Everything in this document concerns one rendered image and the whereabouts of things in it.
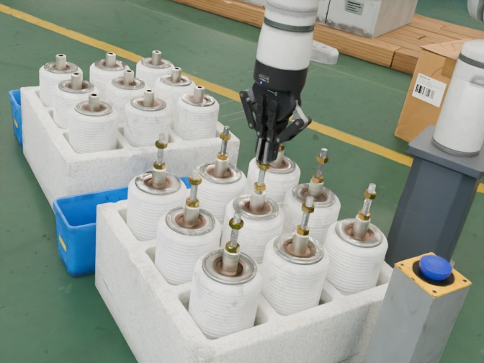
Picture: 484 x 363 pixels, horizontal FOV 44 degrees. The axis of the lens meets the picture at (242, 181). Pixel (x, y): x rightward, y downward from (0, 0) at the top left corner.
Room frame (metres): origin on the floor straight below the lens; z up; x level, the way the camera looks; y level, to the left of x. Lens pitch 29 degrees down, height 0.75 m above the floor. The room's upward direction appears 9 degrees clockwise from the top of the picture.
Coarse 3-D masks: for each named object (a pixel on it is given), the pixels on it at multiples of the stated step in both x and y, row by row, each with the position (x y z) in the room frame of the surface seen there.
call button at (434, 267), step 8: (424, 256) 0.63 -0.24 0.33; (432, 256) 0.64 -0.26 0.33; (424, 264) 0.62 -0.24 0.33; (432, 264) 0.62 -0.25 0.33; (440, 264) 0.62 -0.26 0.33; (448, 264) 0.63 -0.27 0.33; (424, 272) 0.62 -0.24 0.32; (432, 272) 0.61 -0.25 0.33; (440, 272) 0.61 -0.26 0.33; (448, 272) 0.61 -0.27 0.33
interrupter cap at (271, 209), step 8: (240, 200) 0.83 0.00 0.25; (248, 200) 0.83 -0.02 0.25; (264, 200) 0.84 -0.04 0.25; (272, 200) 0.84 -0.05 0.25; (240, 208) 0.80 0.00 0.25; (248, 208) 0.81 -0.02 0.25; (264, 208) 0.82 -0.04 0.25; (272, 208) 0.82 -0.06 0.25; (248, 216) 0.78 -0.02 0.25; (256, 216) 0.79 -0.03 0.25; (264, 216) 0.79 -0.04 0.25; (272, 216) 0.79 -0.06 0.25
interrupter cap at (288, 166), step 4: (284, 156) 1.01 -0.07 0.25; (256, 160) 0.98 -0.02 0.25; (284, 160) 1.00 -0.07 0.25; (288, 160) 1.00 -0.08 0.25; (292, 160) 1.00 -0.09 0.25; (256, 164) 0.97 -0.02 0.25; (284, 164) 0.99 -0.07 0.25; (288, 164) 0.98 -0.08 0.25; (292, 164) 0.99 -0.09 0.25; (272, 168) 0.96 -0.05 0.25; (276, 168) 0.97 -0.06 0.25; (280, 168) 0.97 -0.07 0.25; (284, 168) 0.97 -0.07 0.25; (288, 168) 0.97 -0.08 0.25; (292, 168) 0.97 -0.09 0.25; (272, 172) 0.94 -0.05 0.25; (276, 172) 0.94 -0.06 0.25; (280, 172) 0.95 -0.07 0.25; (284, 172) 0.95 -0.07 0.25; (288, 172) 0.95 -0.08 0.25
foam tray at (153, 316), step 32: (96, 256) 0.86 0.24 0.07; (128, 256) 0.74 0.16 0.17; (128, 288) 0.73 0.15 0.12; (160, 288) 0.67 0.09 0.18; (384, 288) 0.75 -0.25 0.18; (128, 320) 0.73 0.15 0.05; (160, 320) 0.64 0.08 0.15; (192, 320) 0.62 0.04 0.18; (256, 320) 0.67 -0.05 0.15; (288, 320) 0.65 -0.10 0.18; (320, 320) 0.66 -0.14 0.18; (352, 320) 0.70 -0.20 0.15; (160, 352) 0.63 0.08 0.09; (192, 352) 0.56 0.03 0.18; (224, 352) 0.57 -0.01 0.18; (256, 352) 0.60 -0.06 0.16; (288, 352) 0.63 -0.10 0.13; (320, 352) 0.67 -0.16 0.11; (352, 352) 0.71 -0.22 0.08
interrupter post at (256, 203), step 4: (252, 192) 0.81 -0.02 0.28; (264, 192) 0.82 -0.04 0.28; (252, 196) 0.81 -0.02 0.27; (256, 196) 0.81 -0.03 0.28; (260, 196) 0.81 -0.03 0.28; (264, 196) 0.81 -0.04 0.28; (252, 200) 0.81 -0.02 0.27; (256, 200) 0.81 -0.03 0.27; (260, 200) 0.81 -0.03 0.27; (252, 204) 0.81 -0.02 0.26; (256, 204) 0.81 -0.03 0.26; (260, 204) 0.81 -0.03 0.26; (252, 208) 0.81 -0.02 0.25; (256, 208) 0.81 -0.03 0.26; (260, 208) 0.81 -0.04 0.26
